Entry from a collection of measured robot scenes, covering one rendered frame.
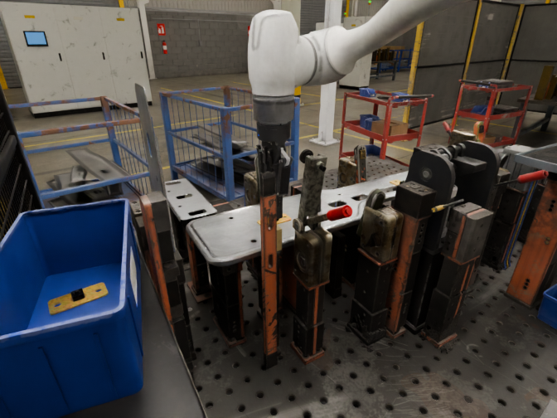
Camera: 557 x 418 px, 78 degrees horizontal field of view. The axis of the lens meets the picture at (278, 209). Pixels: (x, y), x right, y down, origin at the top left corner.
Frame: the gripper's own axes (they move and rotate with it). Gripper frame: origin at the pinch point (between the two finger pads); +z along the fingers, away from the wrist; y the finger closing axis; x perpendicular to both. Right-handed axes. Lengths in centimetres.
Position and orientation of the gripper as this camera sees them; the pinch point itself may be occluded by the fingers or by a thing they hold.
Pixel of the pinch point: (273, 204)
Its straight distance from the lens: 84.7
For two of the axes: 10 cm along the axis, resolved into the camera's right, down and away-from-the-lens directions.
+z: 0.0, 9.0, 4.4
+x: -8.6, 2.2, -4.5
